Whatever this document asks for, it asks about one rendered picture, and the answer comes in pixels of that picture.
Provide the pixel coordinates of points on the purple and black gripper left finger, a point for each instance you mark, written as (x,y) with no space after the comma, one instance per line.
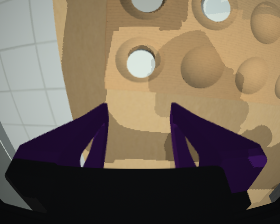
(65,144)

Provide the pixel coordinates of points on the white disc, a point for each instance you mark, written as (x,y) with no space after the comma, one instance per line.
(215,10)
(141,63)
(147,5)

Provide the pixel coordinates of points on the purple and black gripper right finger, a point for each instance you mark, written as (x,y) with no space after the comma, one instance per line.
(242,159)

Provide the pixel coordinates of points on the tan tray with round pockets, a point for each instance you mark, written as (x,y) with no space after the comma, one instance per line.
(235,59)

